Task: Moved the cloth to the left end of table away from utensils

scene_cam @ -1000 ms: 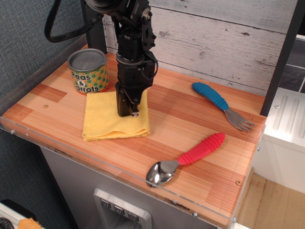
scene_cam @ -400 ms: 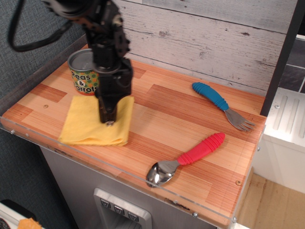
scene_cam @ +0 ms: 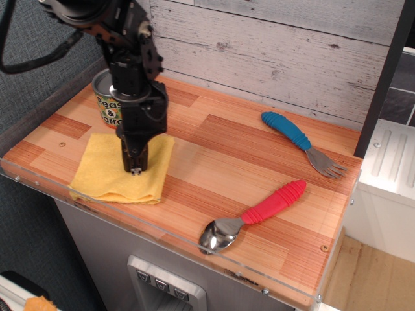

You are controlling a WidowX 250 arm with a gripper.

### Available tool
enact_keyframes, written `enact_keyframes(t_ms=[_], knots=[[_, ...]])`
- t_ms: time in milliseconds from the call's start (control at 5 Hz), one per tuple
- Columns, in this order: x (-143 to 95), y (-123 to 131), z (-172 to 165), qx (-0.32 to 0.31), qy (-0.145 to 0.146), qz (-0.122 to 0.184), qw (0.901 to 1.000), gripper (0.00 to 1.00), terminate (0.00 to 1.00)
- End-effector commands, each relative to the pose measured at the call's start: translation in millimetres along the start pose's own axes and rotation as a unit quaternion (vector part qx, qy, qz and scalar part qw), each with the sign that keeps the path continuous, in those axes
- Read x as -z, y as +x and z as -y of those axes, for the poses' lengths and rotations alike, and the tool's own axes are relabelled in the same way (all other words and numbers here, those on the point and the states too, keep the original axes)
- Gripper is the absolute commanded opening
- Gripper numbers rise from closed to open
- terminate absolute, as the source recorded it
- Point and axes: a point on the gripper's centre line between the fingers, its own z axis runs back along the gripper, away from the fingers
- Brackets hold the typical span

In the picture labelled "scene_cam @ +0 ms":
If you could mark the peas and carrots toy can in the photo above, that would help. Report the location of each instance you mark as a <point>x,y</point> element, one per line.
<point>108,107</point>

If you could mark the yellow dish towel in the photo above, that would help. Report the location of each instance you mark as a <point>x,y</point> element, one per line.
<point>101,175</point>

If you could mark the red handled toy spoon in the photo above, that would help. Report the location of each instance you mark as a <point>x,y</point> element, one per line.
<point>222,232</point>

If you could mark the blue handled toy fork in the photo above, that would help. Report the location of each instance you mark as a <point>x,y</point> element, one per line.
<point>318,160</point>

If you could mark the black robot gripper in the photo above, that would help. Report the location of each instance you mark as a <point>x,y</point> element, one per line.
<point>144,116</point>

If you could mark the grey toy fridge cabinet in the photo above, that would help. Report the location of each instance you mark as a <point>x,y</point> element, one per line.
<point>134,272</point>

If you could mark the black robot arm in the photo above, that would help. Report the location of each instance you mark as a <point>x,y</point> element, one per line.
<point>124,32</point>

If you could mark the orange object bottom left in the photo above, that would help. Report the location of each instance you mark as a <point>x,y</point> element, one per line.
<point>39,304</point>

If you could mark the white toy sink unit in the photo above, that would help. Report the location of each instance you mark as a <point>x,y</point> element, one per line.
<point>381,211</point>

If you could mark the dark right frame post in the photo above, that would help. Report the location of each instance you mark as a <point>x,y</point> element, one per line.
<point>399,40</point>

